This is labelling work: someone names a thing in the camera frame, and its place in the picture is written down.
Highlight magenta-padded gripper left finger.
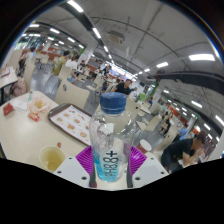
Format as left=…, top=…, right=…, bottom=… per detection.
left=53, top=144, right=95, bottom=188

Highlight dark food tray with liner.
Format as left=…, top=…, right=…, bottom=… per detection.
left=47, top=102, right=96, bottom=147

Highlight clear blue-capped water bottle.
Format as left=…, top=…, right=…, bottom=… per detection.
left=88, top=92, right=137, bottom=183

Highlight small red box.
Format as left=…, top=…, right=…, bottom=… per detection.
left=2, top=102, right=15, bottom=117

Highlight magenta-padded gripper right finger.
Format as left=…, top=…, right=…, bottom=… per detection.
left=125, top=144, right=169, bottom=188

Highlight ceiling lights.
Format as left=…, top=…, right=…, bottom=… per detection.
left=28, top=0, right=224, bottom=141

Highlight red sauce packet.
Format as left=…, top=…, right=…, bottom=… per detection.
left=28, top=112, right=41, bottom=123

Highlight red paper cup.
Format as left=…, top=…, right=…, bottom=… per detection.
left=137, top=139, right=153, bottom=155

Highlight white paper napkin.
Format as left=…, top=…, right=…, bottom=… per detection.
left=11, top=99, right=29, bottom=112

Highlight cream plastic cup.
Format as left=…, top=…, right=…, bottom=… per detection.
left=38, top=144, right=67, bottom=173

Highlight ceiling air conditioner unit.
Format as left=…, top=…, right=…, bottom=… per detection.
left=106, top=30, right=126, bottom=45

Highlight person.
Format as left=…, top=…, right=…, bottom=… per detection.
left=111, top=78, right=133, bottom=97
left=160, top=133, right=206, bottom=174
left=52, top=50, right=71, bottom=77
left=64, top=54, right=80, bottom=84
left=138, top=91, right=148, bottom=103

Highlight crumpled food wrapper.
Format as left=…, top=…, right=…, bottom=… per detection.
left=27, top=96, right=51, bottom=116

